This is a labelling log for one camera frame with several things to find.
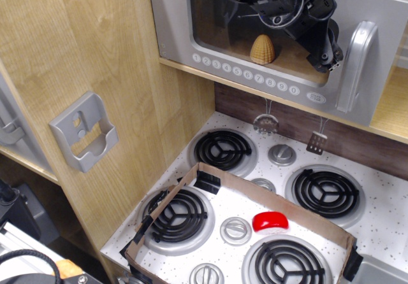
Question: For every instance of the yellow toy corn cob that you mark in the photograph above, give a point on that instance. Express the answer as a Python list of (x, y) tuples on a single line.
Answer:
[(262, 51)]

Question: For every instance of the hanging toy spatula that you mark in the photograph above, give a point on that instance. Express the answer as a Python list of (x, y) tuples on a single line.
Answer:
[(318, 140)]

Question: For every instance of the grey fridge door handle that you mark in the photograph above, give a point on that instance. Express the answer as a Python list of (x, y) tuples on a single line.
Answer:
[(13, 135)]

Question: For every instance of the grey toy microwave door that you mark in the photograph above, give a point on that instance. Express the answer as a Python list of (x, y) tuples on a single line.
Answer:
[(216, 37)]

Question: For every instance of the back right stove burner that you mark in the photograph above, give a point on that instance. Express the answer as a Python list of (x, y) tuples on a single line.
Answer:
[(329, 192)]

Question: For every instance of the back left stove burner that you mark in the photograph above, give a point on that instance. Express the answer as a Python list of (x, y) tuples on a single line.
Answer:
[(225, 149)]

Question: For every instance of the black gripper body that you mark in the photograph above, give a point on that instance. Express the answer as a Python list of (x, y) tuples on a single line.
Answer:
[(318, 36)]

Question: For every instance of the small grey centre knob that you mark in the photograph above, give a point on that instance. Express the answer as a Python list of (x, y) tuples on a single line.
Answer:
[(264, 183)]

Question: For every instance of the grey front stove knob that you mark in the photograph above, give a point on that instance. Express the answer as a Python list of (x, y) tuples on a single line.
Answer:
[(206, 273)]

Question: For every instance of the red toy cheese wheel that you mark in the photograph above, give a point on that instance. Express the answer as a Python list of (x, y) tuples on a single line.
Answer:
[(270, 222)]

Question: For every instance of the orange object at bottom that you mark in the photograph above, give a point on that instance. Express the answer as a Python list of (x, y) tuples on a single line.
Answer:
[(68, 269)]

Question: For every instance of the grey wall phone holder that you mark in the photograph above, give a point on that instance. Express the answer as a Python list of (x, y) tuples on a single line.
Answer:
[(78, 120)]

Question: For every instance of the grey back stove knob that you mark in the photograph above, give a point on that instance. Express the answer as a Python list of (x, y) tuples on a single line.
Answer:
[(282, 155)]

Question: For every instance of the grey toy sink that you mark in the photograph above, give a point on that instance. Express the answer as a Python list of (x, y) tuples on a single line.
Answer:
[(374, 271)]

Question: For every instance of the stove burner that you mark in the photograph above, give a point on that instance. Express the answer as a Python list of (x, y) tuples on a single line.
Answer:
[(284, 259), (225, 149), (183, 226), (329, 192)]

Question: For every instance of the grey middle stove knob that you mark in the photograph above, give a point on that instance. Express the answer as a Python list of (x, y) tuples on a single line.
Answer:
[(235, 231)]

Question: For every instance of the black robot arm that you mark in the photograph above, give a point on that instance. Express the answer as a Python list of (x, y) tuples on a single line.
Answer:
[(270, 11)]

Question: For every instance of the front left stove burner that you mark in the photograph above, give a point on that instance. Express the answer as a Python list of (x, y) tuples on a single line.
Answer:
[(183, 226)]

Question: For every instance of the brown cardboard fence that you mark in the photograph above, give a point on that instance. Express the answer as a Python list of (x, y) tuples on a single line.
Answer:
[(231, 196)]

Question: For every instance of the hanging toy strainer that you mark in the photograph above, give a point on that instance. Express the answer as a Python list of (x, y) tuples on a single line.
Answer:
[(266, 123)]

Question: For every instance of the black box at left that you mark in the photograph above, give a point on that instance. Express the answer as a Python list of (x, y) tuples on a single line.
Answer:
[(21, 208)]

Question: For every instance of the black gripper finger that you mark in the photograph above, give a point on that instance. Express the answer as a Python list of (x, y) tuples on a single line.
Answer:
[(325, 65)]

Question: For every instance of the grey stove knob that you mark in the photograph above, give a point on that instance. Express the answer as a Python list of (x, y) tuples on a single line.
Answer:
[(235, 231), (206, 273), (282, 155)]

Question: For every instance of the front right stove burner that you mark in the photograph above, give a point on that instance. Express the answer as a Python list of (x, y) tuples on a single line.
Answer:
[(284, 259)]

